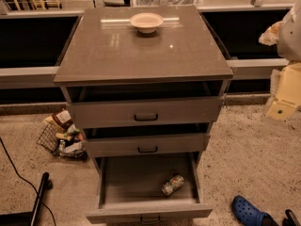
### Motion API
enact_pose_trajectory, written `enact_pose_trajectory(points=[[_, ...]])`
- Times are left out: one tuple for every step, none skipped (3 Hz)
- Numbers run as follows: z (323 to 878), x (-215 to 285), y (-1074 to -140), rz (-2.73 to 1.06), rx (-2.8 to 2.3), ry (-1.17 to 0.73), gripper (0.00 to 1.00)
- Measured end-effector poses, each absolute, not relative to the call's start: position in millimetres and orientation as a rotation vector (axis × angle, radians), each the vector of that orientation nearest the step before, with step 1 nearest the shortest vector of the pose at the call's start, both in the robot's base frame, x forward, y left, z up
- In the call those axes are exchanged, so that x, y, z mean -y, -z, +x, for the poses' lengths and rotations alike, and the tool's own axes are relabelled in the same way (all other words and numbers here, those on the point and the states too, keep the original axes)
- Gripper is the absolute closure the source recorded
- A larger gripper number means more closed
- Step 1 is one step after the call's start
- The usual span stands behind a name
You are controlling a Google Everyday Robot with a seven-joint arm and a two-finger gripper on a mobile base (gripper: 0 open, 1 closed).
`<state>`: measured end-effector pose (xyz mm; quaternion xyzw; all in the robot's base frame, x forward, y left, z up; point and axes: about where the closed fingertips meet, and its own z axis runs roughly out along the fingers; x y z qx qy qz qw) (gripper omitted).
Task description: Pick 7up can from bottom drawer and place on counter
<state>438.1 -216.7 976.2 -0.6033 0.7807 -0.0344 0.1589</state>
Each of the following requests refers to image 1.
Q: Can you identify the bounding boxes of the grey drawer cabinet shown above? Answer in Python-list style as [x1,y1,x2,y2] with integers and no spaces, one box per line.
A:
[53,5,234,226]

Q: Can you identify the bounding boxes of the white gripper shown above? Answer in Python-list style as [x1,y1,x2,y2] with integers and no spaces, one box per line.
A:
[259,21,301,121]

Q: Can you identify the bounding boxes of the black shoe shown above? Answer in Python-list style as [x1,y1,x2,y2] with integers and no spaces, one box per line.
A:
[282,209,301,226]

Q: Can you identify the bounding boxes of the wire basket of snacks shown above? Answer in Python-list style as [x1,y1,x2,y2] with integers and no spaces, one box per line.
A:
[37,110,87,161]

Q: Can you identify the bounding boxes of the black bar stand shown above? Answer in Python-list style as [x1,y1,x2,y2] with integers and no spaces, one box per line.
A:
[0,172,50,226]

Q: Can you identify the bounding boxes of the blue croc shoe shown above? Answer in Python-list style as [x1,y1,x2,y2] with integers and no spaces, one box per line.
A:
[231,196,278,226]

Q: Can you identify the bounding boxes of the black floor cable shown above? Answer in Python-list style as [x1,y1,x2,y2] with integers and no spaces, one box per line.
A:
[0,137,57,226]

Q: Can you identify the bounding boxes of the grey middle drawer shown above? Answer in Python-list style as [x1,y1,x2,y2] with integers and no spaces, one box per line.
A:
[84,133,210,157]

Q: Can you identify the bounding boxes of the grey drawer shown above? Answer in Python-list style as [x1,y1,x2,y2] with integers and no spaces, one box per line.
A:
[87,153,212,224]
[68,97,223,129]
[84,133,210,157]

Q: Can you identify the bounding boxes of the grey horizontal rail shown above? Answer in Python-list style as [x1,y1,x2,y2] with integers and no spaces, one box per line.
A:
[0,58,288,89]

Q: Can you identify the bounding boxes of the grey bottom drawer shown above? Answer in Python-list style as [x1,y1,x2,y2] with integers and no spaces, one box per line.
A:
[87,153,212,224]

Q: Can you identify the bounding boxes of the grey top drawer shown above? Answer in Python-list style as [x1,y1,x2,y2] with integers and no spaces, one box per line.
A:
[68,97,223,129]

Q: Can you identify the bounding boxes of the white ceramic bowl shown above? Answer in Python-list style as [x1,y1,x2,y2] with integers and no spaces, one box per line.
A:
[130,13,164,34]

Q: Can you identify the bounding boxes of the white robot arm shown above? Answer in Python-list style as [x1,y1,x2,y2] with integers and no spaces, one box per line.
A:
[259,1,301,121]

